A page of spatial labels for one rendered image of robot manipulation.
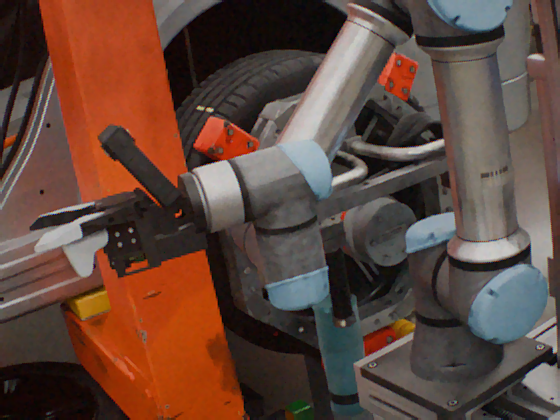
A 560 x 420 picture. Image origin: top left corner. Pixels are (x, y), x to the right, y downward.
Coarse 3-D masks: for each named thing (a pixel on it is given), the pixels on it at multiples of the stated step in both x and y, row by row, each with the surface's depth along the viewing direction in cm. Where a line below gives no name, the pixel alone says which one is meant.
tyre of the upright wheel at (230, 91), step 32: (256, 64) 204; (288, 64) 196; (192, 96) 208; (224, 96) 197; (256, 96) 193; (288, 96) 196; (192, 128) 198; (192, 160) 192; (224, 288) 198; (384, 288) 220; (224, 320) 201; (256, 320) 204; (288, 352) 210; (320, 352) 215
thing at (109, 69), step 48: (48, 0) 154; (96, 0) 150; (144, 0) 155; (48, 48) 163; (96, 48) 152; (144, 48) 157; (96, 96) 154; (144, 96) 159; (96, 144) 156; (144, 144) 160; (96, 192) 162; (144, 288) 166; (192, 288) 171; (144, 336) 168; (192, 336) 172; (144, 384) 176; (192, 384) 175
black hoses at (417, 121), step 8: (416, 112) 193; (424, 112) 194; (400, 120) 195; (408, 120) 192; (416, 120) 191; (424, 120) 190; (432, 120) 189; (400, 128) 192; (408, 128) 191; (416, 128) 190; (424, 128) 189; (432, 128) 194; (440, 128) 191; (392, 136) 193; (400, 136) 192; (408, 136) 190; (416, 136) 190; (440, 136) 195; (392, 144) 193; (400, 144) 191; (376, 160) 196; (384, 160) 193; (392, 160) 192
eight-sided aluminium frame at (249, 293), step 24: (384, 96) 199; (264, 120) 190; (264, 144) 187; (432, 192) 215; (240, 264) 189; (408, 264) 216; (240, 288) 192; (408, 288) 212; (264, 312) 194; (288, 312) 202; (360, 312) 212; (384, 312) 210; (408, 312) 213; (312, 336) 202
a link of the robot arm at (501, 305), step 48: (432, 0) 107; (480, 0) 107; (432, 48) 111; (480, 48) 110; (480, 96) 113; (480, 144) 115; (480, 192) 117; (480, 240) 119; (528, 240) 121; (480, 288) 120; (528, 288) 120; (480, 336) 123
